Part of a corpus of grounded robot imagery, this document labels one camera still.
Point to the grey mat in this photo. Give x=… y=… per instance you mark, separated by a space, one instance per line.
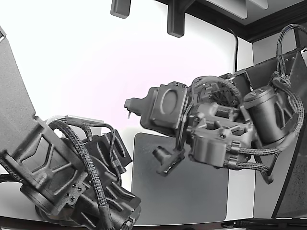
x=180 y=196

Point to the dark grey hanging block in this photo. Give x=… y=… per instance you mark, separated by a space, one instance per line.
x=120 y=8

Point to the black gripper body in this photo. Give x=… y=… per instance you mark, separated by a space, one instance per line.
x=208 y=148
x=124 y=203

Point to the black hanging bracket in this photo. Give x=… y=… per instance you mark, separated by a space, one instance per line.
x=175 y=21

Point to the black frame beam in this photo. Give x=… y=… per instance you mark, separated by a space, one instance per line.
x=216 y=16

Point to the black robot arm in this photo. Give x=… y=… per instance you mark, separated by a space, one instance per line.
x=263 y=69
x=14 y=95

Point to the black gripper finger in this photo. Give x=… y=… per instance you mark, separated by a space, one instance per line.
x=153 y=128
x=141 y=105

